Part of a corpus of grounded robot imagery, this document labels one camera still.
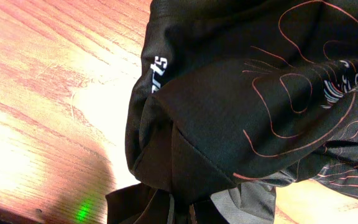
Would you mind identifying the black patterned cycling jersey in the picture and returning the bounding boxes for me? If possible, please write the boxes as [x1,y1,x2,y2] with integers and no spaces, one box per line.
[106,0,358,223]

